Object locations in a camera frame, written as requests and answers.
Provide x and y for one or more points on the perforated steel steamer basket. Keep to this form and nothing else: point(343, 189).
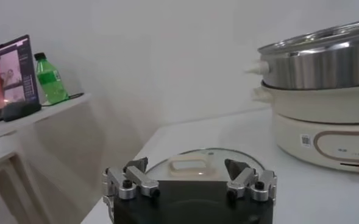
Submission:
point(319, 67)

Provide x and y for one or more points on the green plastic bottle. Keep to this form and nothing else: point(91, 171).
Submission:
point(51, 82)

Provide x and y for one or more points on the cream electric cooker pot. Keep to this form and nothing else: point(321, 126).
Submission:
point(298, 106)

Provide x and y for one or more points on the white side table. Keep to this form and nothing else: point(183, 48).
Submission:
point(51, 112)

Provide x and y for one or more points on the laptop screen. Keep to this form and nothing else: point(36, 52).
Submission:
point(11, 76)

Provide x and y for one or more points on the black rounded device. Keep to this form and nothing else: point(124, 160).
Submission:
point(22, 111)

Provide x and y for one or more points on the round glass pot lid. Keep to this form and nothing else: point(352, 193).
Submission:
point(218, 161)

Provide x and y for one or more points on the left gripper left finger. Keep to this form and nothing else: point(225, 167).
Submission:
point(142, 182)

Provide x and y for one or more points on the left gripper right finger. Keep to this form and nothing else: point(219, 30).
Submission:
point(243, 181)

